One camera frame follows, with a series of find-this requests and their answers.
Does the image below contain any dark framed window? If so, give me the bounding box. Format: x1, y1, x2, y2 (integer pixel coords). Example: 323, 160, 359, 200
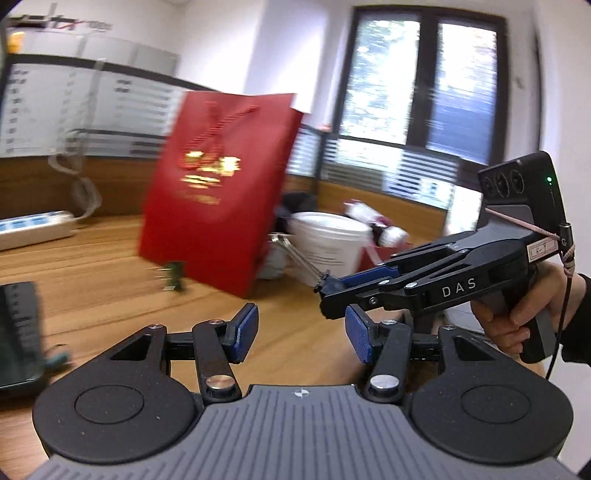
331, 6, 509, 165

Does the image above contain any dark bag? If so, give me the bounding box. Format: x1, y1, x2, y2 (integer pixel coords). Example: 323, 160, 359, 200
274, 191, 320, 232

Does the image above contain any black flat device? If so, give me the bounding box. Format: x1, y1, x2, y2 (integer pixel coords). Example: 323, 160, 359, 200
0, 281, 47, 400

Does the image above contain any pink string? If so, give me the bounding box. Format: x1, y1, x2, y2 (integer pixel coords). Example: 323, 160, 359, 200
485, 207, 577, 276

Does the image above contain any person's right hand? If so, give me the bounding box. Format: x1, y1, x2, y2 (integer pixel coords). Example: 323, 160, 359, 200
470, 265, 568, 355

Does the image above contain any white coiled cable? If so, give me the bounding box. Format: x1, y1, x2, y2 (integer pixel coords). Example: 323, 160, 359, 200
48, 124, 103, 220

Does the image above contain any white power strip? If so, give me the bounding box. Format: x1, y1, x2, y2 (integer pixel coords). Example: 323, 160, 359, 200
0, 210, 77, 253

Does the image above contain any striped glass partition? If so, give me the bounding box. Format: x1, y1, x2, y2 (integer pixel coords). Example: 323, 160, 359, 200
294, 126, 459, 196

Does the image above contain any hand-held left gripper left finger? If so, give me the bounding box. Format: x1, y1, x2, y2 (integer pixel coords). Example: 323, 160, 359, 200
110, 303, 260, 403

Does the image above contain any frosted glass wall panel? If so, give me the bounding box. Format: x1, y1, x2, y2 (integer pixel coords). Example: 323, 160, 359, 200
0, 28, 182, 160

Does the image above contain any red paper gift bag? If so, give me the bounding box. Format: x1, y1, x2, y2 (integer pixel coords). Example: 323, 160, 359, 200
137, 91, 304, 299

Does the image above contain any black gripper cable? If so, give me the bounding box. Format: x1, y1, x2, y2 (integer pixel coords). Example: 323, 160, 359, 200
544, 222, 575, 381

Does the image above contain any black binder clip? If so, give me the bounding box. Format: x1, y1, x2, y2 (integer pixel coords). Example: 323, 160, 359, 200
271, 233, 346, 297

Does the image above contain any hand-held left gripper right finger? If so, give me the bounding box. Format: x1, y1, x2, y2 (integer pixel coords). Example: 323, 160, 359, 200
345, 304, 502, 403

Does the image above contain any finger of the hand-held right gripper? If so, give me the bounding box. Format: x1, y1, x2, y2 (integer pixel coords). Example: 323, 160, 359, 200
320, 257, 482, 320
338, 230, 491, 292

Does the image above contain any small green clip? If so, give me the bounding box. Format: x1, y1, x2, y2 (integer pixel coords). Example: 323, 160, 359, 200
159, 260, 186, 293

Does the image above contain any white plastic bucket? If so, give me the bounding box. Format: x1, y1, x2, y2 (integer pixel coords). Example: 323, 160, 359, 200
289, 211, 373, 288

